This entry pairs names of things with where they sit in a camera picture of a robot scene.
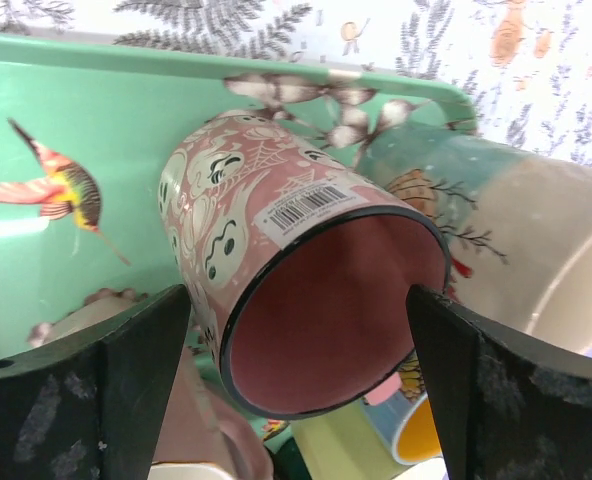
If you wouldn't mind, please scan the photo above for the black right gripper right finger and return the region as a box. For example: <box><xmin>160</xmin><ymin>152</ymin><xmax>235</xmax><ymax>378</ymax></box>
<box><xmin>406</xmin><ymin>285</ymin><xmax>592</xmax><ymax>480</ymax></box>

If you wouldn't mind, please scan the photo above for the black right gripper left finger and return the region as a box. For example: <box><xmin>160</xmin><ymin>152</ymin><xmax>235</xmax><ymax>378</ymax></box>
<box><xmin>0</xmin><ymin>285</ymin><xmax>191</xmax><ymax>480</ymax></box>

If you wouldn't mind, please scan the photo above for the blue butterfly mug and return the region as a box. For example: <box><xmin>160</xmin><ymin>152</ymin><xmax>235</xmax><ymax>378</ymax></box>
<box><xmin>361</xmin><ymin>351</ymin><xmax>441</xmax><ymax>465</ymax></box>

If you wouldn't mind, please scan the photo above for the beige floral mug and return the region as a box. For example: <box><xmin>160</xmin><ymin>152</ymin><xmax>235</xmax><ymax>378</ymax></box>
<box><xmin>356</xmin><ymin>122</ymin><xmax>592</xmax><ymax>354</ymax></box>

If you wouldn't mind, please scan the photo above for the lime green mug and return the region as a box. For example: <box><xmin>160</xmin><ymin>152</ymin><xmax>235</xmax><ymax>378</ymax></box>
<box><xmin>290</xmin><ymin>402</ymin><xmax>450</xmax><ymax>480</ymax></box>

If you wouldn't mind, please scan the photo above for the dark green mug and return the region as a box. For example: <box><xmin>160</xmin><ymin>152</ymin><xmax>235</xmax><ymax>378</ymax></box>
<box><xmin>269</xmin><ymin>438</ymin><xmax>311</xmax><ymax>480</ymax></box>

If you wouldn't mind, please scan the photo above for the pink round mug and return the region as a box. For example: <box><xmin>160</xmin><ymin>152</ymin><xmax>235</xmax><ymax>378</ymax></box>
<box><xmin>158</xmin><ymin>114</ymin><xmax>450</xmax><ymax>419</ymax></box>

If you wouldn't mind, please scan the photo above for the pink octagonal mug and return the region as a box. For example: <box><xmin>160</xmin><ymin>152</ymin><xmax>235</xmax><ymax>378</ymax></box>
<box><xmin>148</xmin><ymin>348</ymin><xmax>274</xmax><ymax>480</ymax></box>

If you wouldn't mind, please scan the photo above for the green floral tray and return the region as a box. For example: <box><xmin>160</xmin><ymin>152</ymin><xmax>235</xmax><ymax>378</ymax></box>
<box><xmin>0</xmin><ymin>36</ymin><xmax>473</xmax><ymax>358</ymax></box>

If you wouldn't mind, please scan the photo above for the floral table mat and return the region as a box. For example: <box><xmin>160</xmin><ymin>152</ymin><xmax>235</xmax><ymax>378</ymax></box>
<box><xmin>0</xmin><ymin>0</ymin><xmax>592</xmax><ymax>166</ymax></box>

